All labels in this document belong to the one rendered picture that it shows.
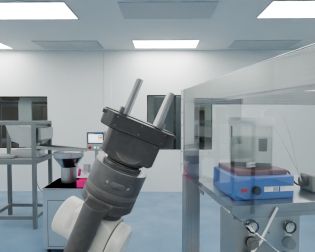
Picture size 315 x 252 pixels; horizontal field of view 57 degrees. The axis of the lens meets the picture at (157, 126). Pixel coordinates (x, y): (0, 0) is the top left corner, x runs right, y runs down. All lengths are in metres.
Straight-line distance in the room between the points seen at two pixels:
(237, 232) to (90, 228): 0.58
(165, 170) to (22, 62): 3.67
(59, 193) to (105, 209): 3.10
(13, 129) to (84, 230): 4.12
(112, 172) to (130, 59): 5.69
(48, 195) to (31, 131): 1.11
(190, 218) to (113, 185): 0.81
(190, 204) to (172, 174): 4.89
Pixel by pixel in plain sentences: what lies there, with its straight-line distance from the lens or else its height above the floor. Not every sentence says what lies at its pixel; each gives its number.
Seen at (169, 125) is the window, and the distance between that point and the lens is 6.07.
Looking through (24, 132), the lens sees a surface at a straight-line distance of 4.47.
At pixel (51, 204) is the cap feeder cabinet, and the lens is 3.61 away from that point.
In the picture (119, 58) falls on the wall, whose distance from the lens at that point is 6.13.
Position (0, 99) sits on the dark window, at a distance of 6.95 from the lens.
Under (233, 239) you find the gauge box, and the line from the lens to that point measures 0.95.
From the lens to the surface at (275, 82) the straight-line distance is 0.56.
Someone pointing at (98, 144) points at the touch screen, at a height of 1.22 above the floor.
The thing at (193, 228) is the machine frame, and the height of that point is 1.13.
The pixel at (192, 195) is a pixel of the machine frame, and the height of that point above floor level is 1.27.
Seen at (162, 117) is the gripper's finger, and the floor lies 1.59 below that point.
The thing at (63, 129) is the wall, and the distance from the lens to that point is 6.31.
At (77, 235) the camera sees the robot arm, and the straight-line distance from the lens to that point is 0.46.
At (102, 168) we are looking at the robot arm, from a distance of 0.45.
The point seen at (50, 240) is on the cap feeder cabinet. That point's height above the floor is 0.16.
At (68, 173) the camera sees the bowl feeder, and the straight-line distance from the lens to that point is 3.72.
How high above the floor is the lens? 1.59
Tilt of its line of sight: 2 degrees down
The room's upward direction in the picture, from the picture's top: straight up
